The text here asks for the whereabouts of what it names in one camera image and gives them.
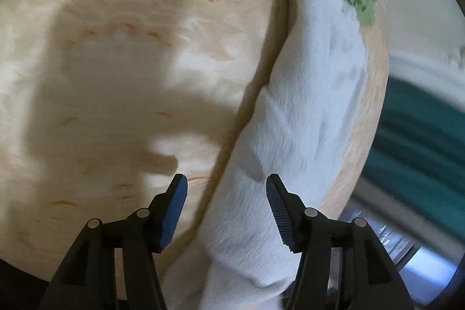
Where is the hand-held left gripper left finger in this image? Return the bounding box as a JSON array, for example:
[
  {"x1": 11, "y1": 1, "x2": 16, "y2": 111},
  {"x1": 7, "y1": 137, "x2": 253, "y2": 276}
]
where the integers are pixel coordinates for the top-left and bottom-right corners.
[{"x1": 38, "y1": 173, "x2": 189, "y2": 310}]

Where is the teal curtain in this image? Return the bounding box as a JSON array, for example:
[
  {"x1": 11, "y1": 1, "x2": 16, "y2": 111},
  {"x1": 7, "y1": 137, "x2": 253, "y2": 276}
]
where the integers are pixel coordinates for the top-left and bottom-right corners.
[{"x1": 361, "y1": 76, "x2": 465, "y2": 234}]

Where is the light blue fleece sweater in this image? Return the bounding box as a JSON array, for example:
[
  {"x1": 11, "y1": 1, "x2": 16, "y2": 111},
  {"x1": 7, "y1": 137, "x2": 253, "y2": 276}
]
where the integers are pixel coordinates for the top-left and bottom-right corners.
[{"x1": 162, "y1": 0, "x2": 367, "y2": 310}]

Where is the beige floral mattress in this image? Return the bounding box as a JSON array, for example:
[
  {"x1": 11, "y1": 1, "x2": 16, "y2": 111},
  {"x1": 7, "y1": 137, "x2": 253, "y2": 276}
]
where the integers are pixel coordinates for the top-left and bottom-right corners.
[{"x1": 0, "y1": 0, "x2": 389, "y2": 310}]

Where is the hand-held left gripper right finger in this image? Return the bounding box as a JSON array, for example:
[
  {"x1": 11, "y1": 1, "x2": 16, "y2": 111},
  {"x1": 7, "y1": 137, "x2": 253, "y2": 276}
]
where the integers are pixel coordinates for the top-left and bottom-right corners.
[{"x1": 266, "y1": 173, "x2": 415, "y2": 310}]

